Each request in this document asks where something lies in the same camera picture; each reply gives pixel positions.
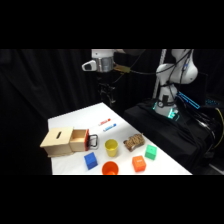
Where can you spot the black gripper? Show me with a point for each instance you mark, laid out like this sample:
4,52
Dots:
107,85

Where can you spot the striped tiger plush toy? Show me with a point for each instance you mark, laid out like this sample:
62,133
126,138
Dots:
134,141

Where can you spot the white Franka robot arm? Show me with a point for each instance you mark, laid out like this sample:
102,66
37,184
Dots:
167,72

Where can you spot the red marker pen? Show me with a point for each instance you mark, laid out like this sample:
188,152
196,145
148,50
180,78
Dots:
104,122

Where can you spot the blue marker pen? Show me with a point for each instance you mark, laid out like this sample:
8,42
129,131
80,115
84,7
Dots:
109,127

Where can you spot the yellow plastic cup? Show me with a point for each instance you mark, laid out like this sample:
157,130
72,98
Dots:
111,147

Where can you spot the wooden drawer with red front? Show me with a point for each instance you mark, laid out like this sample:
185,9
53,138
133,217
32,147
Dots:
78,140

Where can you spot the blue cube block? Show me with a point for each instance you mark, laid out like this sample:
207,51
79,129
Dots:
90,160

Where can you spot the wooden box with slot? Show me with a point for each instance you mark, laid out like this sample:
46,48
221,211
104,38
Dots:
57,141

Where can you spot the black curtain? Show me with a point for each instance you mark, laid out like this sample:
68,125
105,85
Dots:
40,83

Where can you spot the green cube block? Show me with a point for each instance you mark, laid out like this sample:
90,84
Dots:
151,152

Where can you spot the orange plastic cup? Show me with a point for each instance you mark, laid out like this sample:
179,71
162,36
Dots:
110,168

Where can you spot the orange cube block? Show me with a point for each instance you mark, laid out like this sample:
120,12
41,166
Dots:
139,163

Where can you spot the black cloth-covered robot stand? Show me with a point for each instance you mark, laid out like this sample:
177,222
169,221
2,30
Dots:
173,136

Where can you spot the blue-lit control box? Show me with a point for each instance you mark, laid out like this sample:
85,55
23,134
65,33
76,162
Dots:
189,100

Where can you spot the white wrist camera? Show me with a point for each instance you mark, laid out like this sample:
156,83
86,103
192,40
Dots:
89,66

